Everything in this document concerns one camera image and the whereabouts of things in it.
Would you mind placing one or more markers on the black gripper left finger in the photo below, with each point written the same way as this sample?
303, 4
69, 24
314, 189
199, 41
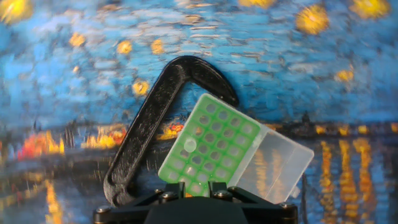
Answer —
169, 194

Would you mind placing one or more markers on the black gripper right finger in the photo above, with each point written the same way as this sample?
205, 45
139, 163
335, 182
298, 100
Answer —
222, 194

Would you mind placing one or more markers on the green rack pipette tip box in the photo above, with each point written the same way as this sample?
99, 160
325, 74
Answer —
264, 161

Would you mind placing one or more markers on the black C-clamp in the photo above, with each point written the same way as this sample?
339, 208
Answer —
149, 124

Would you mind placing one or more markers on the starry night painted cloth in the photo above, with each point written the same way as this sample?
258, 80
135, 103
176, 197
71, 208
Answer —
280, 77

